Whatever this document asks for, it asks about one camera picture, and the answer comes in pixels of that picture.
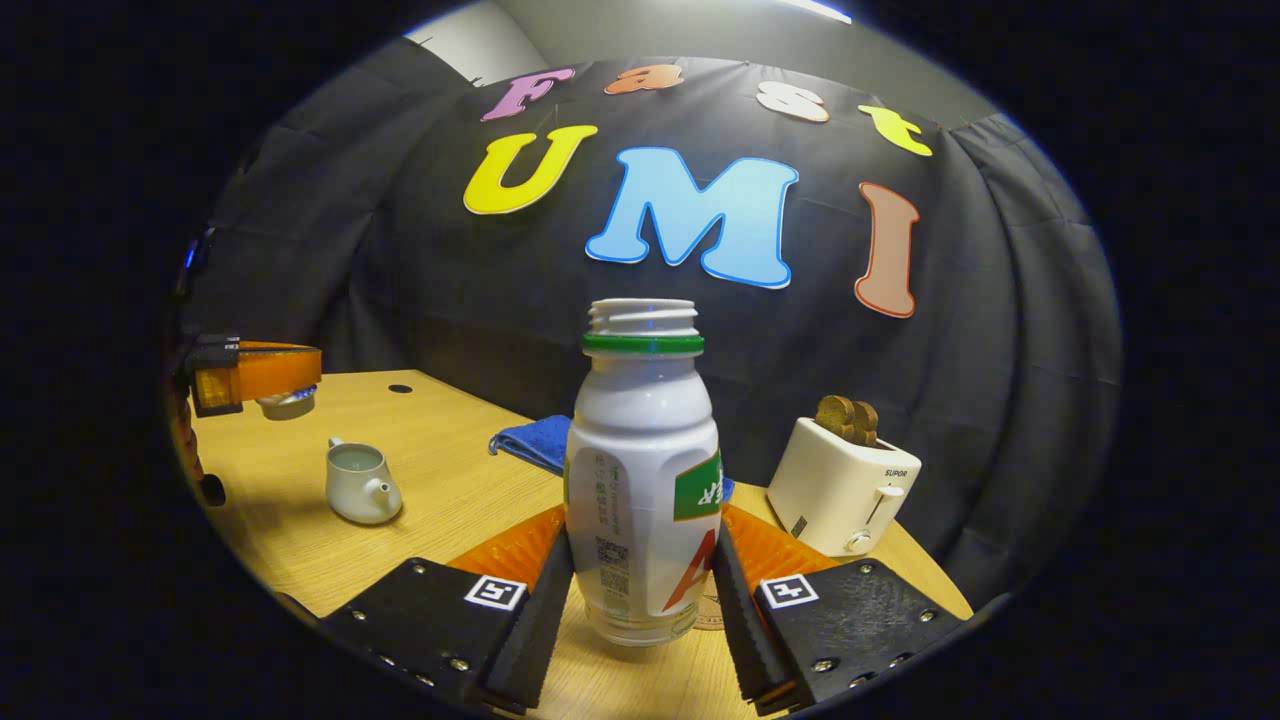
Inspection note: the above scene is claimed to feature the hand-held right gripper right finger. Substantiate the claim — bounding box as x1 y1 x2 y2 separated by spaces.
712 503 973 717

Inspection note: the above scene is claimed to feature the white toaster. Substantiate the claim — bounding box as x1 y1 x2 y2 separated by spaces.
767 417 923 558

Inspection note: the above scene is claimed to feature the black backdrop cloth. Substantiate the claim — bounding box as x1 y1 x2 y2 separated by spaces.
180 38 1123 606

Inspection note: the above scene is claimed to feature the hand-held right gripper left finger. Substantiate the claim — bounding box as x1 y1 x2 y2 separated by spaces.
320 503 576 716

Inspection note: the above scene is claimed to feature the white ceramic teacup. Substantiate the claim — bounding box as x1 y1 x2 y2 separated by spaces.
325 437 404 526

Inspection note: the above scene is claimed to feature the blue towel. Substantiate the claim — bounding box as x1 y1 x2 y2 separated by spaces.
488 415 736 501

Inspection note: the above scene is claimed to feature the white plastic water bottle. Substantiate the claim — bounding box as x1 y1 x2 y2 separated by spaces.
565 298 723 647

